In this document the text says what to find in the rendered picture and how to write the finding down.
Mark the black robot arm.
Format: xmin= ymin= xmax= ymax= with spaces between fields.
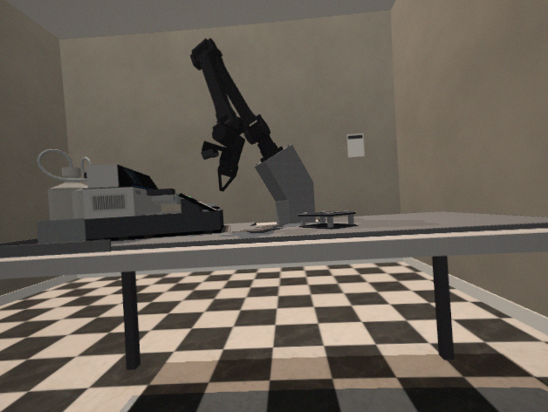
xmin=190 ymin=38 xmax=283 ymax=162

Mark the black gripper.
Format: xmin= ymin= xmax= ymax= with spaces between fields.
xmin=217 ymin=148 xmax=241 ymax=192

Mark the grey bottle with cap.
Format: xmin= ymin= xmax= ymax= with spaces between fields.
xmin=48 ymin=168 xmax=87 ymax=221

